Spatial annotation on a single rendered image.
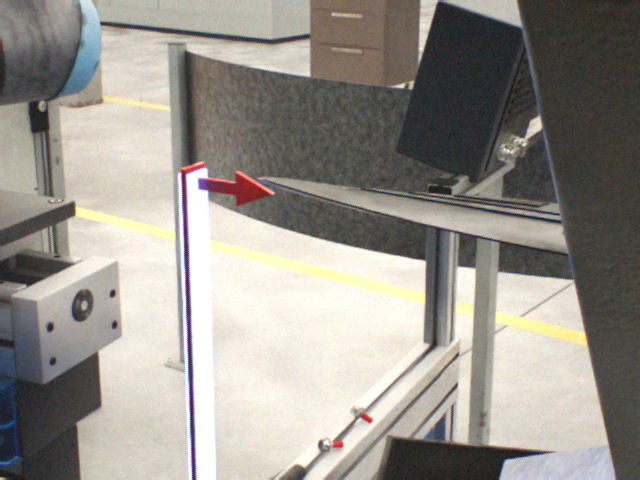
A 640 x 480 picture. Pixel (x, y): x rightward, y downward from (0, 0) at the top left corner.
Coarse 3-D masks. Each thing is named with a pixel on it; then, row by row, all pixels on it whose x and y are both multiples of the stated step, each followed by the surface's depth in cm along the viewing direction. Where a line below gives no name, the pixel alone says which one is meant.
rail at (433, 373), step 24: (408, 360) 124; (432, 360) 124; (456, 360) 130; (384, 384) 118; (408, 384) 118; (432, 384) 123; (456, 384) 132; (384, 408) 112; (408, 408) 118; (432, 408) 124; (336, 432) 107; (360, 432) 107; (384, 432) 112; (408, 432) 118; (312, 456) 103; (336, 456) 103; (360, 456) 108
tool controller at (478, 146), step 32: (448, 0) 123; (480, 0) 128; (512, 0) 133; (448, 32) 123; (480, 32) 121; (512, 32) 120; (448, 64) 124; (480, 64) 122; (512, 64) 121; (416, 96) 127; (448, 96) 125; (480, 96) 123; (512, 96) 124; (416, 128) 128; (448, 128) 126; (480, 128) 124; (512, 128) 130; (416, 160) 129; (448, 160) 127; (480, 160) 125; (512, 160) 128
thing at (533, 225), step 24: (312, 192) 60; (336, 192) 62; (360, 192) 64; (384, 192) 66; (408, 192) 67; (408, 216) 59; (432, 216) 60; (456, 216) 61; (480, 216) 61; (504, 216) 62; (528, 216) 62; (552, 216) 62; (504, 240) 58; (528, 240) 58; (552, 240) 58
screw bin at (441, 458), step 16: (384, 448) 100; (400, 448) 102; (416, 448) 102; (432, 448) 102; (448, 448) 101; (464, 448) 101; (480, 448) 101; (496, 448) 100; (512, 448) 100; (528, 448) 100; (384, 464) 97; (400, 464) 103; (416, 464) 102; (432, 464) 102; (448, 464) 102; (464, 464) 102; (480, 464) 101; (496, 464) 101
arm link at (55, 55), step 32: (0, 0) 116; (32, 0) 116; (64, 0) 120; (0, 32) 113; (32, 32) 115; (64, 32) 118; (96, 32) 121; (32, 64) 116; (64, 64) 118; (96, 64) 123; (0, 96) 115; (32, 96) 119; (64, 96) 124
